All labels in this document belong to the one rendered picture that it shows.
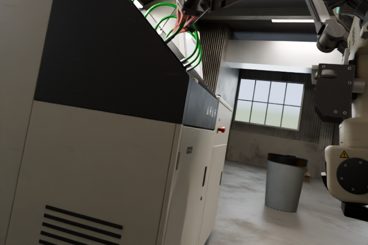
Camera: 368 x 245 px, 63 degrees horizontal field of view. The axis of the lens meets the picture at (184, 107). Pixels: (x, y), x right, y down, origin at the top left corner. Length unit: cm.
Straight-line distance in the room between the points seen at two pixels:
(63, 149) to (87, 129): 12
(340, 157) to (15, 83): 116
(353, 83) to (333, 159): 23
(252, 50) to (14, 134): 686
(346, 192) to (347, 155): 11
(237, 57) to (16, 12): 672
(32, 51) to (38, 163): 42
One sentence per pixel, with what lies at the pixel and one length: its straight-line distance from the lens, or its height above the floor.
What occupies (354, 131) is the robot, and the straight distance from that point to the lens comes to 101.
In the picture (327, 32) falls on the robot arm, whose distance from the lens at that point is 134.
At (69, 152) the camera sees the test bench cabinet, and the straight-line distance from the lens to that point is 114.
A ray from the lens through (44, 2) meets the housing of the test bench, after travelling 133.
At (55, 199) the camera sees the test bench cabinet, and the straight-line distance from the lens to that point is 119.
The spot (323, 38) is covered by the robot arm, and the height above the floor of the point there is 123.
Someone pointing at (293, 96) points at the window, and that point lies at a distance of 892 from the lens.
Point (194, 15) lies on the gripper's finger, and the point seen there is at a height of 122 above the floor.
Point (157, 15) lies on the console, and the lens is 188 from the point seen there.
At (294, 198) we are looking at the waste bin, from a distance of 383.
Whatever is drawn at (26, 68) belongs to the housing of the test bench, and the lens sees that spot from 130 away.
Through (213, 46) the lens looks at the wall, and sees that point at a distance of 763.
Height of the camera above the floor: 79
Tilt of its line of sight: 3 degrees up
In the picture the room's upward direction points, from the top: 9 degrees clockwise
